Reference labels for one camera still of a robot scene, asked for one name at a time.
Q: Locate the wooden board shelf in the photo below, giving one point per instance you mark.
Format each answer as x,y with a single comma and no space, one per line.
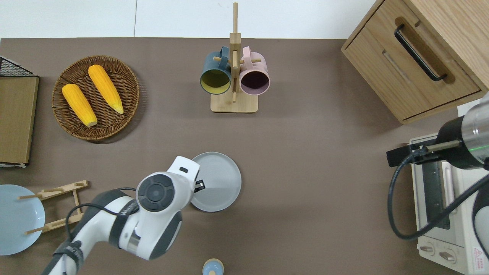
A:
15,118

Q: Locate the round brown wicker basket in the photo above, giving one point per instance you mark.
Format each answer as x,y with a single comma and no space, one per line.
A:
114,126

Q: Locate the light blue plate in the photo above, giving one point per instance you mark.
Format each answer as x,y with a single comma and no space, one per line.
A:
15,221

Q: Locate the brown table mat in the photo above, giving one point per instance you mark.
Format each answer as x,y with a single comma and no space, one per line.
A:
305,160

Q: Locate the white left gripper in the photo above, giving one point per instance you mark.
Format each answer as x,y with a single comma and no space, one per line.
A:
185,168

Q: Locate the teal mug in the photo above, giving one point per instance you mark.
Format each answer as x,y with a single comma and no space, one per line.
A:
214,67

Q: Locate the wooden mug tree stand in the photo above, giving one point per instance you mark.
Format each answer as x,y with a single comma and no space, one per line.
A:
233,105

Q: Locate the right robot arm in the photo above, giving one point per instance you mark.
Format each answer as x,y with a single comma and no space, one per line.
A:
458,141

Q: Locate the blunt yellow corn cob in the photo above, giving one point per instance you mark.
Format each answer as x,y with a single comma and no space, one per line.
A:
79,105

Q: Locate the gray round plate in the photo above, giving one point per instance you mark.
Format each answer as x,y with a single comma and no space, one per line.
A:
221,183

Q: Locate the wooden dish rack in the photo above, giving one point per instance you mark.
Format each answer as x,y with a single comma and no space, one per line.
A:
63,190

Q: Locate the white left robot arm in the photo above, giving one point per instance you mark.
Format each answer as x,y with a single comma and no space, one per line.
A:
153,225

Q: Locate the pointed yellow corn cob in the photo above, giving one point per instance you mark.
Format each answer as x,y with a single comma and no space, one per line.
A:
105,88

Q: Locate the wooden drawer cabinet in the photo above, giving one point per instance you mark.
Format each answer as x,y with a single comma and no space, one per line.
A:
389,72

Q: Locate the cream toaster oven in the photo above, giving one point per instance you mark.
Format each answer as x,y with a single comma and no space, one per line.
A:
450,229

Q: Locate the pink mug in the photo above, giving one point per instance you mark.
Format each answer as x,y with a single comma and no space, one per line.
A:
254,67

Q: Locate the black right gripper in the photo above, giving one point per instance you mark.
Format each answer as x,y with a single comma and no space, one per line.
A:
407,154

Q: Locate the small blue cup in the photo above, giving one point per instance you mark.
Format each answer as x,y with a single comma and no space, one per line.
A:
212,267

